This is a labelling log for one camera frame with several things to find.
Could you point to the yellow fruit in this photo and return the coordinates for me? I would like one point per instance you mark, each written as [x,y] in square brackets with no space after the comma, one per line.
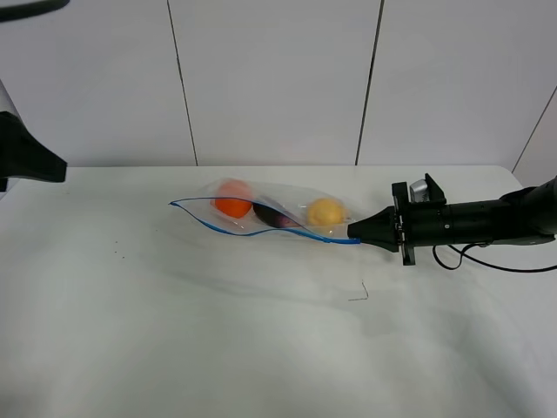
[326,212]

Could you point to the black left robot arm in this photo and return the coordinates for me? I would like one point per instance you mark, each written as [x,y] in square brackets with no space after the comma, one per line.
[22,156]

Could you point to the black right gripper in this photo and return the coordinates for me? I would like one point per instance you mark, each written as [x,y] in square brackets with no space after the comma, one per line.
[415,223]

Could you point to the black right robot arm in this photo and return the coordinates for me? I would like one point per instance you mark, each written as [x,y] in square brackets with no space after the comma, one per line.
[526,217]

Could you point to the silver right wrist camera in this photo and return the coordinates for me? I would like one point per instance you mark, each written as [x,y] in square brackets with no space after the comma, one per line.
[420,191]

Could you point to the orange fruit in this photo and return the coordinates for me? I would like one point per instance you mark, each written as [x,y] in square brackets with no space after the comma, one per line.
[234,198]

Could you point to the clear blue-zip plastic bag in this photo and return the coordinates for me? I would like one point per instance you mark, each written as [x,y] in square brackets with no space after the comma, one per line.
[295,199]

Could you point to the dark purple eggplant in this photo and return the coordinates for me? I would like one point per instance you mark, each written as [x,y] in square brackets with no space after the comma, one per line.
[273,214]

